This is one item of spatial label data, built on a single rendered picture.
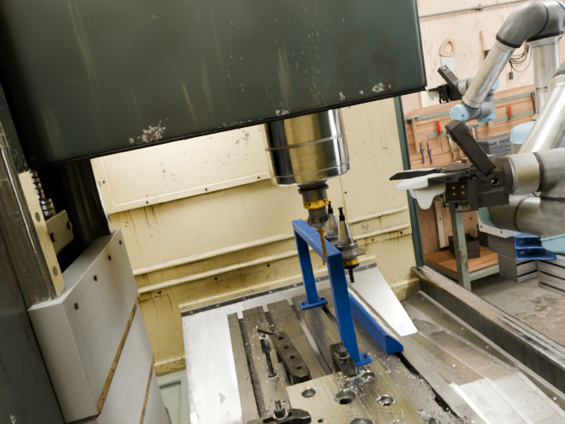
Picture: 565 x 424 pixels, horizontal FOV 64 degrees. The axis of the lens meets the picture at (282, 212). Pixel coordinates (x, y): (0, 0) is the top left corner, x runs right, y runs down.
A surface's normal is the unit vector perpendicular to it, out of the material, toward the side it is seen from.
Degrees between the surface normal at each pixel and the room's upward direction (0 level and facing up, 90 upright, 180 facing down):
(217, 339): 24
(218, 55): 90
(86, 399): 90
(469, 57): 90
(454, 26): 90
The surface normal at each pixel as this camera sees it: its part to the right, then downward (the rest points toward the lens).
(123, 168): 0.18, 0.18
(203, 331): -0.10, -0.80
